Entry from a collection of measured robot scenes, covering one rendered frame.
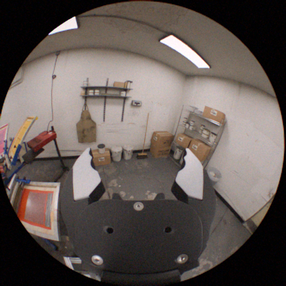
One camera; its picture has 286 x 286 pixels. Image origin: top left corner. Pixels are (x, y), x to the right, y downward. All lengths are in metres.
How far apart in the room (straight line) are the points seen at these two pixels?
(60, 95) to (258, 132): 4.49
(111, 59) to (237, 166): 3.91
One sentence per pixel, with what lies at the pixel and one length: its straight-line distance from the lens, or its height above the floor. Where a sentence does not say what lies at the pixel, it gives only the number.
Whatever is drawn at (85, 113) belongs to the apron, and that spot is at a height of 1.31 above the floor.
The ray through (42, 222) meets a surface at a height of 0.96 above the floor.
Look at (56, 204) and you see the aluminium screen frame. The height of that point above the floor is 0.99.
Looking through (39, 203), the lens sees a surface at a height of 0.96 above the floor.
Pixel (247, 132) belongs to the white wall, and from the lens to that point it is 2.59.
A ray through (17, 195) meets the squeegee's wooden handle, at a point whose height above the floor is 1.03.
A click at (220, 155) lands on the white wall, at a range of 2.71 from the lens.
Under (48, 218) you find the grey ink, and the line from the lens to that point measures 1.02.
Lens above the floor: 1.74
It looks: 28 degrees down
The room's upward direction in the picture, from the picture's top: 10 degrees clockwise
